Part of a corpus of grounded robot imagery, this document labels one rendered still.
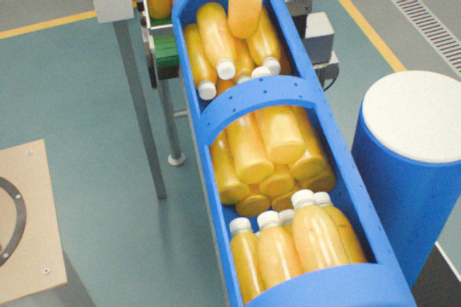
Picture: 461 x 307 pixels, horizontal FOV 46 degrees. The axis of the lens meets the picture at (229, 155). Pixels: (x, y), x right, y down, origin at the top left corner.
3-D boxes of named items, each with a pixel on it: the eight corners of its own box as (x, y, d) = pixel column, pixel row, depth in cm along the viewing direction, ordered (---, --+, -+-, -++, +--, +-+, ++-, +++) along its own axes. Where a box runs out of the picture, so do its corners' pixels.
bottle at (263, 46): (239, 27, 137) (257, 82, 125) (235, 4, 132) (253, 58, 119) (267, 20, 137) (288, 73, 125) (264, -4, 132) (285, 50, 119)
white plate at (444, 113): (442, 182, 109) (441, 186, 110) (515, 112, 120) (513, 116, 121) (337, 111, 122) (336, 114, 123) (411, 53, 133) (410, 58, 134)
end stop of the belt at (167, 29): (152, 37, 155) (150, 29, 153) (152, 35, 155) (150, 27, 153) (287, 16, 159) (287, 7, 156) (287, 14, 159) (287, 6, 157)
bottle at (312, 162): (302, 186, 107) (277, 113, 120) (333, 167, 105) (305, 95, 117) (282, 171, 102) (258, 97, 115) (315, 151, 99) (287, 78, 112)
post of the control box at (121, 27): (158, 199, 235) (108, 6, 157) (156, 192, 237) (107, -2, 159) (166, 197, 235) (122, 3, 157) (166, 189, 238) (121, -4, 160)
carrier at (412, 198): (371, 341, 178) (423, 286, 189) (441, 188, 110) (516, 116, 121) (307, 283, 192) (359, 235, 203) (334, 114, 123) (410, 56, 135)
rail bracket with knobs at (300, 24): (276, 47, 158) (277, 18, 150) (270, 32, 162) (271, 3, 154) (309, 42, 159) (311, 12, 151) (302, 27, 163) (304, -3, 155)
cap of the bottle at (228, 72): (237, 64, 120) (239, 70, 119) (227, 76, 122) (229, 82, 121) (222, 58, 118) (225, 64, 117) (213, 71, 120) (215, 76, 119)
